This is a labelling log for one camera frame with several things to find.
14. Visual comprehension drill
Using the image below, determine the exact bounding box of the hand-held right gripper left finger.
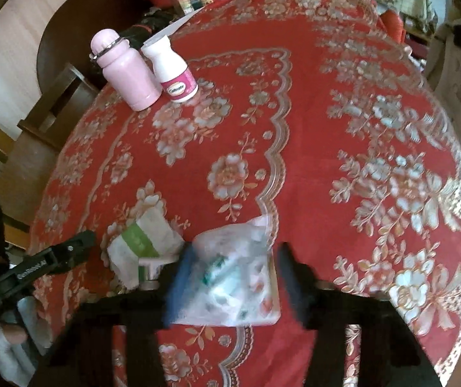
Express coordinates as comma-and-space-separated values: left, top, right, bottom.
33, 246, 199, 387

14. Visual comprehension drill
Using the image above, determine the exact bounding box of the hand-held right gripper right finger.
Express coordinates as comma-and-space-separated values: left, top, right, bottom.
276, 242, 445, 387

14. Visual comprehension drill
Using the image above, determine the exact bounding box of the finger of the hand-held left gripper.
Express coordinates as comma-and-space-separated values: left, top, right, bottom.
0, 230, 97, 291

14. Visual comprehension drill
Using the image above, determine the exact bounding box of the clear plastic bag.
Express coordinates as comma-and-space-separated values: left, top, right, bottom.
172, 215, 282, 327

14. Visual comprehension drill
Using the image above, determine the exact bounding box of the person's left hand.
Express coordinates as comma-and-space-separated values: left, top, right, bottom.
0, 323, 30, 344

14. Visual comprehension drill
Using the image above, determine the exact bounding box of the green and white packet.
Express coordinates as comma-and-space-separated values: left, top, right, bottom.
105, 205, 185, 291

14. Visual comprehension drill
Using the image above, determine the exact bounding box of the wooden chair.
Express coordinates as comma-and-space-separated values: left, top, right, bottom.
2, 62, 102, 218

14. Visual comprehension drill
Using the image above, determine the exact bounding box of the red floral tablecloth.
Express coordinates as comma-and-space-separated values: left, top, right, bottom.
29, 0, 461, 387

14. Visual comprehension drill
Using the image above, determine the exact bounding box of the white pill bottle pink label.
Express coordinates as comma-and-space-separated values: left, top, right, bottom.
140, 35, 199, 103

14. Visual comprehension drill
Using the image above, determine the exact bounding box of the round wooden board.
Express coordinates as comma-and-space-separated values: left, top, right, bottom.
37, 0, 138, 101

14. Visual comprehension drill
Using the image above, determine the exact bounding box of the black plastic bag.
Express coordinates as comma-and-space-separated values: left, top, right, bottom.
119, 8, 183, 49

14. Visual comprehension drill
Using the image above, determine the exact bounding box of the white paper sheet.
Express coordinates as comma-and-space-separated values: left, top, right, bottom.
144, 10, 199, 45

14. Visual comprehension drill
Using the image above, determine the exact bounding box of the white coat on chair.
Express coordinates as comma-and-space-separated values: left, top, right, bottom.
424, 16, 461, 158

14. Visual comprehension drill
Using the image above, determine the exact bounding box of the glass jar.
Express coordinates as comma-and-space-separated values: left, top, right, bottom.
167, 0, 193, 15

